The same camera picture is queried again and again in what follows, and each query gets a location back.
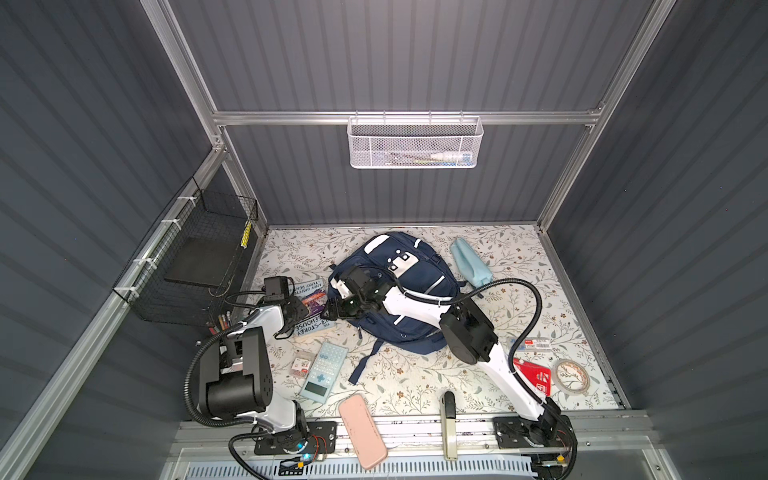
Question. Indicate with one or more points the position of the roll of clear tape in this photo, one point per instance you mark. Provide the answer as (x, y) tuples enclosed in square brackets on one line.
[(571, 377)]

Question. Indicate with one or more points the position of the light blue calculator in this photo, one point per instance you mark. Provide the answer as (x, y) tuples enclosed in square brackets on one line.
[(324, 372)]

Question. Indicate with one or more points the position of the coloured pencils cup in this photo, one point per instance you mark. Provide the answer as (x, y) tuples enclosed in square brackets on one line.
[(219, 323)]

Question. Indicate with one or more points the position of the floral table mat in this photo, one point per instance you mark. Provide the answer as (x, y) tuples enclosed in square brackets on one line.
[(396, 382)]

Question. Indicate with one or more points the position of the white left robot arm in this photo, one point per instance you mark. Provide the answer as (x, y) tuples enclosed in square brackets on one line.
[(230, 382)]

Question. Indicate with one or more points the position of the purple storybook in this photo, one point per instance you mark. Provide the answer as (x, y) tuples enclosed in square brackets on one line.
[(314, 297)]

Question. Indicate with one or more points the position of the yellow ruler in basket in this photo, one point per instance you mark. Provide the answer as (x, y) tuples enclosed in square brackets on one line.
[(245, 237)]

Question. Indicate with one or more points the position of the white wire mesh basket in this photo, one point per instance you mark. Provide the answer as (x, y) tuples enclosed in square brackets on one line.
[(414, 142)]

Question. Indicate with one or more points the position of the navy blue student backpack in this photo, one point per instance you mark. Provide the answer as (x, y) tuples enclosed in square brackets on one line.
[(418, 267)]

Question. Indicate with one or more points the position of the black wire wall basket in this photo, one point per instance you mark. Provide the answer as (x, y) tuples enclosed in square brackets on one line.
[(202, 213)]

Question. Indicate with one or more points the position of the red card box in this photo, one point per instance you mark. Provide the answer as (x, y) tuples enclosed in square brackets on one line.
[(539, 376)]

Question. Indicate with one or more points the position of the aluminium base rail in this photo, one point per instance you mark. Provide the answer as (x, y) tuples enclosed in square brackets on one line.
[(414, 435)]

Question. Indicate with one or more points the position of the light blue pencil pouch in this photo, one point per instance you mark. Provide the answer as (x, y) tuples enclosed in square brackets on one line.
[(474, 270)]

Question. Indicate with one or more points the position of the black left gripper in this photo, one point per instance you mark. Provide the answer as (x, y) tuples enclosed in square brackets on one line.
[(299, 308)]

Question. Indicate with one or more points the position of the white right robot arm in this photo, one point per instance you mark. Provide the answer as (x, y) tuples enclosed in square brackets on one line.
[(471, 337)]

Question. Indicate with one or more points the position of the black notebook in basket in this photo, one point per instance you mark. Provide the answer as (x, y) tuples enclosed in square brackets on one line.
[(204, 263)]

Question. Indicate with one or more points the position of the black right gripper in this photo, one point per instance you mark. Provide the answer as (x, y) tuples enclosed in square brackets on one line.
[(337, 309)]

